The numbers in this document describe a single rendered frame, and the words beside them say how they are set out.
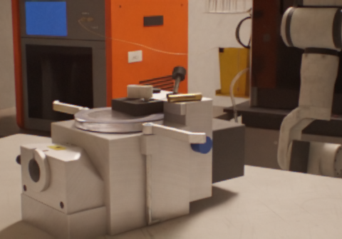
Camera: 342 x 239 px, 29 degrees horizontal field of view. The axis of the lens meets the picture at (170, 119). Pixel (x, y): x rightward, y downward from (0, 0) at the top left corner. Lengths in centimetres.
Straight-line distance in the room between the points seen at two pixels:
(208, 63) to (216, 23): 22
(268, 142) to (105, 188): 162
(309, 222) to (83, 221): 22
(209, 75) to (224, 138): 291
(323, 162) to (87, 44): 82
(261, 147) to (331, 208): 152
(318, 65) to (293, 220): 70
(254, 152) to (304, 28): 97
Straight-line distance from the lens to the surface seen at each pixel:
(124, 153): 60
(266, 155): 221
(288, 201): 72
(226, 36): 356
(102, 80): 185
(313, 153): 133
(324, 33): 130
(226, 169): 72
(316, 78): 133
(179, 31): 211
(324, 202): 72
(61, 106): 73
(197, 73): 366
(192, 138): 57
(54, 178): 60
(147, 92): 65
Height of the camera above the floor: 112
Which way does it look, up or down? 11 degrees down
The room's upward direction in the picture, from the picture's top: straight up
